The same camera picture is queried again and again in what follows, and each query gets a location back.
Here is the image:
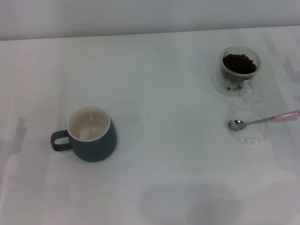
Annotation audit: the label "dark teal ceramic mug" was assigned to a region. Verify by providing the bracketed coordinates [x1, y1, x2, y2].
[50, 105, 118, 163]

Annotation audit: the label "pink handled metal spoon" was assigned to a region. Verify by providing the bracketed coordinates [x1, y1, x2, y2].
[227, 109, 300, 131]

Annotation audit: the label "dark roasted coffee beans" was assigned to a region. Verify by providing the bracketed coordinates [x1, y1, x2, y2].
[222, 53, 257, 74]

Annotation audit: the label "clear round glass dish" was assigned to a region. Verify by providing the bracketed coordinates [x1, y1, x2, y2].
[226, 106, 273, 146]

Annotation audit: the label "clear glass cup with handle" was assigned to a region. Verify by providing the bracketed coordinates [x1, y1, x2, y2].
[211, 46, 261, 104]

